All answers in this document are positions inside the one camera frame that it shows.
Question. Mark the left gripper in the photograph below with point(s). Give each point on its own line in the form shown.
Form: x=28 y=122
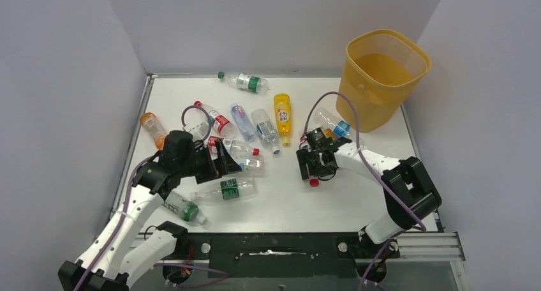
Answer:
x=223 y=165

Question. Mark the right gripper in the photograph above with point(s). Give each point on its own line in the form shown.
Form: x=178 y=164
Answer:
x=305 y=156

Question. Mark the red cap red blue bottle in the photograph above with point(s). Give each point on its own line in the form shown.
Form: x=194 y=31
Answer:
x=313 y=182

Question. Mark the dark green label clear bottle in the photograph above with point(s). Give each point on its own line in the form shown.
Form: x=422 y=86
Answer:
x=229 y=189

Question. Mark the floral white blue label bottle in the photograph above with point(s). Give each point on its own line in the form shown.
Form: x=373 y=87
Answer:
x=252 y=166

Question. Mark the amber tea bottle red label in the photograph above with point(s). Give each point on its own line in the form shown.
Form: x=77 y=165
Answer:
x=328 y=133

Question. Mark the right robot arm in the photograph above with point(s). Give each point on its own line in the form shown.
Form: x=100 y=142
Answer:
x=409 y=192

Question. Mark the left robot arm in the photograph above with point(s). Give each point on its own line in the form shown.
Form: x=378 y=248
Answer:
x=127 y=221

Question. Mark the yellow plastic waste bin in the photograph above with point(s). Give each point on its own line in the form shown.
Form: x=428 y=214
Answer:
x=381 y=69

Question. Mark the red label bottle lying sideways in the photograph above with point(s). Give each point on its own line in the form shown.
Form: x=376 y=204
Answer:
x=235 y=148

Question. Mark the red cap red label bottle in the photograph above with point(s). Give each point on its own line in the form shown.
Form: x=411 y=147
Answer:
x=221 y=124

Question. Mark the clear blue pink label bottle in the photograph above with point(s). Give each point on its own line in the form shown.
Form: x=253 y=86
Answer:
x=245 y=126

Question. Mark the small blue label bottle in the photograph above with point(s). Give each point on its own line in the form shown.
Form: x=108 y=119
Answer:
x=335 y=124

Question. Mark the white cap blue label bottle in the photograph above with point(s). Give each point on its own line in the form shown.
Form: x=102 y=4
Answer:
x=267 y=133

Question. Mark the green label bottle near front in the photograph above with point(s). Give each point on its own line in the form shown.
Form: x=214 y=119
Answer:
x=184 y=209

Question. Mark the yellow juice bottle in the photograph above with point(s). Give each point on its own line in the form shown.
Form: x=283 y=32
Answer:
x=283 y=117

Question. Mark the orange cap bottle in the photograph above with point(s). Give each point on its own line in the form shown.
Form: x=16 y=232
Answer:
x=152 y=125

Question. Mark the green cap bottle at back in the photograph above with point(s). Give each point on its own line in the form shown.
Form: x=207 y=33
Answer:
x=245 y=82

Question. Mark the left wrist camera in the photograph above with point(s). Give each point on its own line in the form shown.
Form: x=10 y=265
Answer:
x=199 y=131

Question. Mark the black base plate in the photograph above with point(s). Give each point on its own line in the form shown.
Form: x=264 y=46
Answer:
x=280 y=255

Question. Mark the aluminium frame rail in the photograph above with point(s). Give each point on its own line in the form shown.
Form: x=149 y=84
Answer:
x=409 y=246

